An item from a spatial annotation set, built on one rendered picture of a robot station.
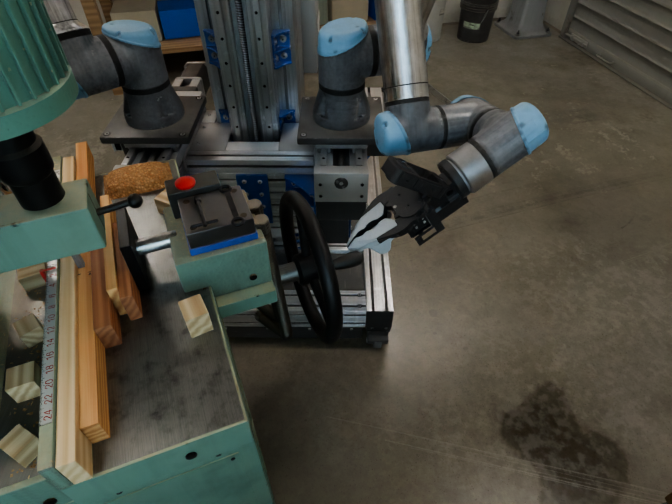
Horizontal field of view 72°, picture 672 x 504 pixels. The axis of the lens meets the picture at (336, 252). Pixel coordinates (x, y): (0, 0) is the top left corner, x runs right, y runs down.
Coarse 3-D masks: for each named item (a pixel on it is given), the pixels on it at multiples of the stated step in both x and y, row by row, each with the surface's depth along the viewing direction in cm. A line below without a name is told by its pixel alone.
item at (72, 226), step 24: (72, 192) 60; (0, 216) 56; (24, 216) 56; (48, 216) 56; (72, 216) 57; (96, 216) 61; (0, 240) 56; (24, 240) 57; (48, 240) 58; (72, 240) 60; (96, 240) 61; (0, 264) 58; (24, 264) 59
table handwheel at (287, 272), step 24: (288, 192) 81; (288, 216) 91; (312, 216) 74; (288, 240) 95; (312, 240) 72; (288, 264) 84; (312, 264) 83; (312, 288) 83; (336, 288) 73; (312, 312) 93; (336, 312) 74; (336, 336) 79
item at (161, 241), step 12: (120, 216) 68; (120, 228) 66; (132, 228) 70; (120, 240) 64; (132, 240) 67; (144, 240) 69; (156, 240) 69; (168, 240) 70; (132, 252) 64; (144, 252) 69; (132, 264) 66; (144, 264) 72; (132, 276) 67; (144, 276) 68; (144, 288) 69
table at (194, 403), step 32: (96, 192) 87; (160, 192) 87; (160, 224) 81; (160, 256) 75; (160, 288) 70; (256, 288) 74; (128, 320) 66; (160, 320) 66; (128, 352) 62; (160, 352) 62; (192, 352) 62; (224, 352) 62; (128, 384) 59; (160, 384) 59; (192, 384) 59; (224, 384) 59; (128, 416) 56; (160, 416) 56; (192, 416) 56; (224, 416) 56; (96, 448) 53; (128, 448) 53; (160, 448) 53; (192, 448) 55; (224, 448) 58; (96, 480) 52; (128, 480) 54
